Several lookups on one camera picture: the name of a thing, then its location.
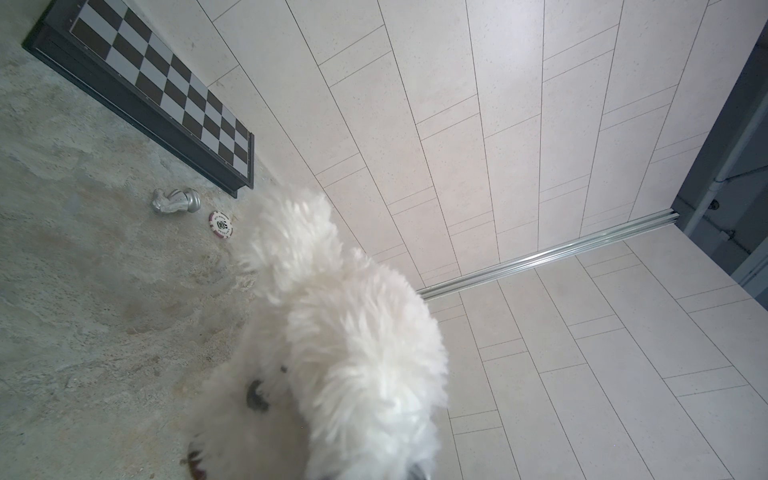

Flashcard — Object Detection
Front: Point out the white teddy bear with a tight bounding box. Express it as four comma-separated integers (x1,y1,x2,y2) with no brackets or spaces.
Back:
188,186,448,479

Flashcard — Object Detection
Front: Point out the small silver metal piece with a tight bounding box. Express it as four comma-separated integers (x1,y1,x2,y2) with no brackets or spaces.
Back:
151,188,201,214

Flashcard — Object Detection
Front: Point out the folded black white chessboard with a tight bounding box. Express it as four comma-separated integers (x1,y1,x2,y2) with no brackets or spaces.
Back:
23,0,255,197

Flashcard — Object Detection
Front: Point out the aluminium corner wall profile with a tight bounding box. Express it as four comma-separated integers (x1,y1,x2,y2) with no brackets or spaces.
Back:
417,209,679,301

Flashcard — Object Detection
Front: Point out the small silver ring piece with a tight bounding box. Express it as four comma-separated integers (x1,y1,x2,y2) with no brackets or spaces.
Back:
208,209,235,240

